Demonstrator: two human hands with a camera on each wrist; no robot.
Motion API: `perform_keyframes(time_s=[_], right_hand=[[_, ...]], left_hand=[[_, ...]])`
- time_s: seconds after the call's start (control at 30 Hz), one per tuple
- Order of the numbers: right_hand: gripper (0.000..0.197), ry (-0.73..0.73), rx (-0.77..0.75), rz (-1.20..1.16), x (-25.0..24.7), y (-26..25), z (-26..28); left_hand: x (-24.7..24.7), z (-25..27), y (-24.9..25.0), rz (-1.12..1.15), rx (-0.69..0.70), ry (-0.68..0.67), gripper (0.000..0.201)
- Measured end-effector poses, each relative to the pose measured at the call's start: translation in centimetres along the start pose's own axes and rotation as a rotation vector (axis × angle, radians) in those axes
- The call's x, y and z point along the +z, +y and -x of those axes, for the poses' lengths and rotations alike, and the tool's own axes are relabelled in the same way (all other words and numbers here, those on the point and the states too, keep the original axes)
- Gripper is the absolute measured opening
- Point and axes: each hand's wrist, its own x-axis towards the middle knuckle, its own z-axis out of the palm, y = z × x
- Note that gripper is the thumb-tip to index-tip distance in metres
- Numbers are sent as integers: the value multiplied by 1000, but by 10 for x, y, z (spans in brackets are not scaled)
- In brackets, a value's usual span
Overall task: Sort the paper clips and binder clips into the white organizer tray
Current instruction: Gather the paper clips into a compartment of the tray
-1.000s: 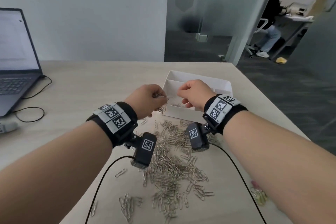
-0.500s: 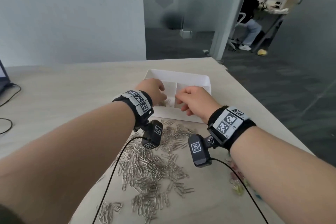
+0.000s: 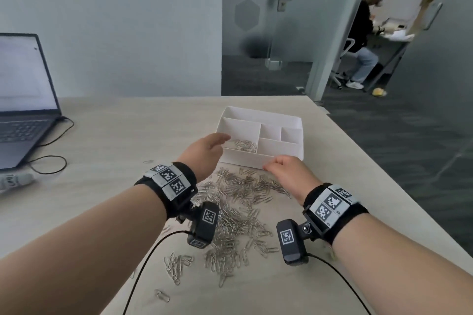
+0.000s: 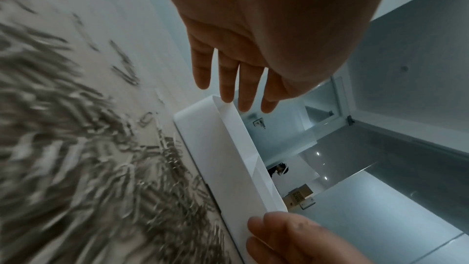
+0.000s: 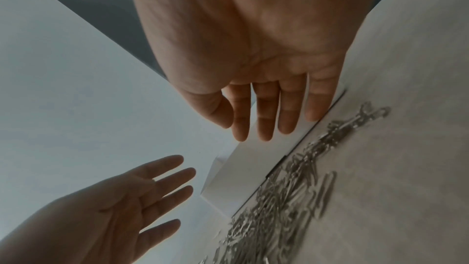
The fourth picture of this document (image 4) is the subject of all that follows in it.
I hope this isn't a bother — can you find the person's right hand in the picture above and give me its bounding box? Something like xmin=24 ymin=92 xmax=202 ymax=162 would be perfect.
xmin=246 ymin=211 xmax=367 ymax=264

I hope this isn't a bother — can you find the person's left hand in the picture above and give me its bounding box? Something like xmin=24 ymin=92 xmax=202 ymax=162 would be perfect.
xmin=153 ymin=0 xmax=402 ymax=114

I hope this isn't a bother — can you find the white compartment organizer tray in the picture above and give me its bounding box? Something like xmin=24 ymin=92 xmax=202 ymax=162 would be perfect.
xmin=172 ymin=95 xmax=288 ymax=264

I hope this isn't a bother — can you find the pile of silver paper clips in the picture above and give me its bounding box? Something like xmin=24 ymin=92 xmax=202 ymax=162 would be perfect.
xmin=0 ymin=0 xmax=232 ymax=264

